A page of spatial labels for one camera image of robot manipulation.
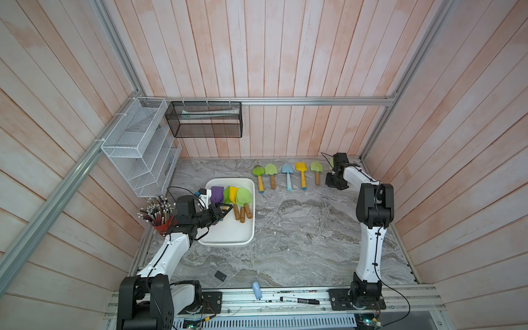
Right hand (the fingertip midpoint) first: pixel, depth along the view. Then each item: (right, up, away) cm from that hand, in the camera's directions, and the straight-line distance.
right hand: (331, 181), depth 109 cm
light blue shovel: (-23, +7, +6) cm, 25 cm away
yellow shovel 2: (-15, +9, +6) cm, 18 cm away
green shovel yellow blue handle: (-56, -7, -8) cm, 56 cm away
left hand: (-51, -11, -26) cm, 58 cm away
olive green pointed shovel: (-32, +7, +6) cm, 33 cm away
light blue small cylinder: (-40, -40, -34) cm, 66 cm away
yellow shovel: (-52, -7, -8) cm, 53 cm away
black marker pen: (-28, -42, -35) cm, 62 cm away
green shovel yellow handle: (-39, +6, +5) cm, 40 cm away
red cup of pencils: (-78, -12, -31) cm, 85 cm away
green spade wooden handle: (-6, +9, -17) cm, 20 cm away
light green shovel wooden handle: (-6, +8, +6) cm, 12 cm away
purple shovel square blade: (-61, -7, -4) cm, 62 cm away
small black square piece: (-55, -37, -29) cm, 72 cm away
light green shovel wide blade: (-47, -8, -6) cm, 48 cm away
